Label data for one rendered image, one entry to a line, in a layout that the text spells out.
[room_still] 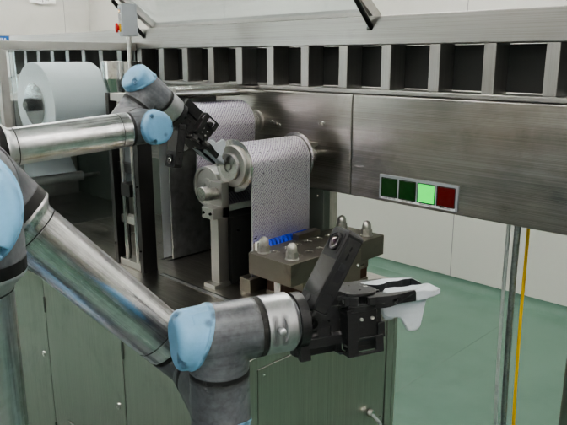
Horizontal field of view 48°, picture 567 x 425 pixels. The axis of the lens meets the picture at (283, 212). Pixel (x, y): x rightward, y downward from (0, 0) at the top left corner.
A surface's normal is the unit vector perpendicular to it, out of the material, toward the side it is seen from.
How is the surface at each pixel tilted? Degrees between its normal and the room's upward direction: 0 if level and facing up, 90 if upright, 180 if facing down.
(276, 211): 90
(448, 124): 90
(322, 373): 90
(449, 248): 90
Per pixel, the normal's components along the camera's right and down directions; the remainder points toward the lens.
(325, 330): 0.38, 0.09
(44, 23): 0.72, 0.17
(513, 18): -0.70, 0.17
